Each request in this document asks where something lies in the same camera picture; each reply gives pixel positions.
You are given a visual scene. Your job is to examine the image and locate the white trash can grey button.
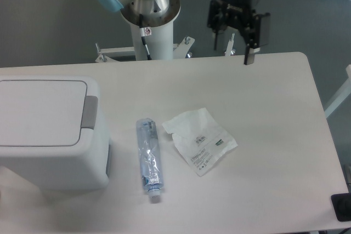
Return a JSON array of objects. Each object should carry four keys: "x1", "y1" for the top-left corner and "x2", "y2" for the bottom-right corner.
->
[{"x1": 0, "y1": 75, "x2": 114, "y2": 191}]

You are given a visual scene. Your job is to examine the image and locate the black object at table edge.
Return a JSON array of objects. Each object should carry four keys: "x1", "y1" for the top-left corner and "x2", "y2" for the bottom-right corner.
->
[{"x1": 331, "y1": 193, "x2": 350, "y2": 222}]

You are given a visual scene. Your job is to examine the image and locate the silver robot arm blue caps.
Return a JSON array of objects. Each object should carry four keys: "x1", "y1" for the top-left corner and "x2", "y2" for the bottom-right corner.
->
[{"x1": 97, "y1": 0, "x2": 270, "y2": 65}]

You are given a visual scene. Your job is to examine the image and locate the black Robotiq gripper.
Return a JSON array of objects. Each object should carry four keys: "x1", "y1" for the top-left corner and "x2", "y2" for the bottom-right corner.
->
[{"x1": 207, "y1": 0, "x2": 270, "y2": 65}]

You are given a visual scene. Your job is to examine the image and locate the white frame bar right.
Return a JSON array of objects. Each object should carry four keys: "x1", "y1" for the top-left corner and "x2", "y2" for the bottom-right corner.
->
[{"x1": 324, "y1": 65, "x2": 350, "y2": 118}]

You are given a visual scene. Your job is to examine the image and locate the crushed clear plastic bottle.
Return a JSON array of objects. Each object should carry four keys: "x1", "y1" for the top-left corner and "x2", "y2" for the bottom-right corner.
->
[{"x1": 136, "y1": 118, "x2": 164, "y2": 203}]

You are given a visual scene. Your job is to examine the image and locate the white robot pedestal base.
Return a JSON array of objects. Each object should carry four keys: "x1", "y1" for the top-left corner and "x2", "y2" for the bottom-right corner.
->
[{"x1": 95, "y1": 20, "x2": 195, "y2": 63}]

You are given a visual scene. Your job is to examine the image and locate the crumpled white plastic wrapper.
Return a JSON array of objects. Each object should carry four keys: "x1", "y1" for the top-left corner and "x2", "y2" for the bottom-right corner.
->
[{"x1": 162, "y1": 108, "x2": 238, "y2": 176}]

